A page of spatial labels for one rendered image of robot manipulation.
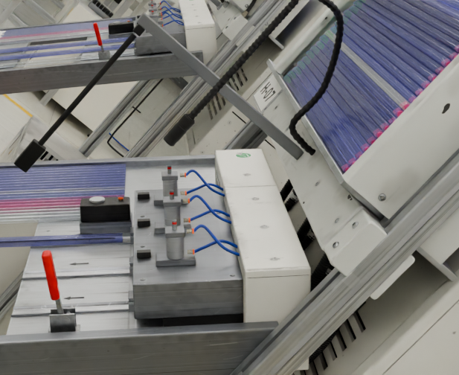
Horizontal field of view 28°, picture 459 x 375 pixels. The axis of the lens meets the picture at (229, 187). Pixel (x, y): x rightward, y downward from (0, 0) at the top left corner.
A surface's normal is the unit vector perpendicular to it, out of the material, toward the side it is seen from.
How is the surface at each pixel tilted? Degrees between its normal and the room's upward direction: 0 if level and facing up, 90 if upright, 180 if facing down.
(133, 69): 90
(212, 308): 90
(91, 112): 90
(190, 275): 43
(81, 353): 90
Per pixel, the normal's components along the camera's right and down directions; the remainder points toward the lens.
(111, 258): -0.01, -0.94
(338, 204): -0.74, -0.61
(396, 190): 0.09, 0.33
